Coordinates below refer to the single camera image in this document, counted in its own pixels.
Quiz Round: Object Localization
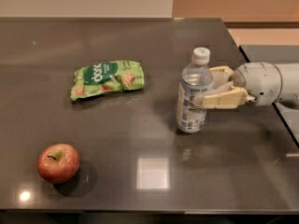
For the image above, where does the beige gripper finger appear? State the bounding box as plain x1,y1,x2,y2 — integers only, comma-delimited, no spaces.
210,66,234,89
194,81,249,109

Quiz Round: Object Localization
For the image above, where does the clear plastic water bottle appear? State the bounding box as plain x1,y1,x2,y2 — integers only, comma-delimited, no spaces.
177,48,214,133

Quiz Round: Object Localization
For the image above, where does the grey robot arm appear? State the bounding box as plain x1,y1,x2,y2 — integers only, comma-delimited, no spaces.
192,62,299,109

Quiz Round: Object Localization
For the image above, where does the green snack bag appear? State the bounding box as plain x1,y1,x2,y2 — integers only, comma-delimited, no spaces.
70,60,145,101

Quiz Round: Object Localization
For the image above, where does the red apple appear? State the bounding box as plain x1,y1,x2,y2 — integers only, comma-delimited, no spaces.
37,144,79,184

